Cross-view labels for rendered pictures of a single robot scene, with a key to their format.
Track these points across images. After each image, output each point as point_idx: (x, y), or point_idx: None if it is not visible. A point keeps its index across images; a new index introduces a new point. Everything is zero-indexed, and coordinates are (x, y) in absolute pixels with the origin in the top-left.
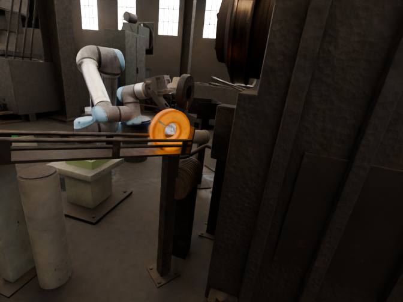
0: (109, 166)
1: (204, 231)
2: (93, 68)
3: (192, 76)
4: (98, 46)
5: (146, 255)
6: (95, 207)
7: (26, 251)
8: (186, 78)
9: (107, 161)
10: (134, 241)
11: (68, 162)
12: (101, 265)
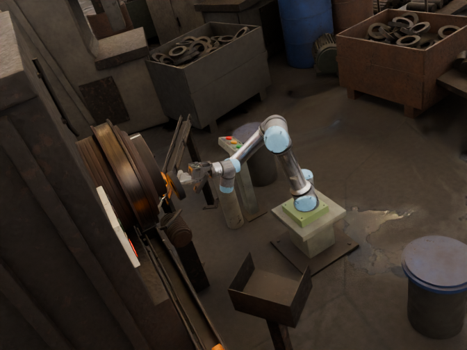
0: (285, 223)
1: None
2: (254, 135)
3: (169, 177)
4: (272, 119)
5: (215, 264)
6: (292, 244)
7: (246, 203)
8: (166, 173)
9: (296, 222)
10: (233, 262)
11: None
12: (226, 242)
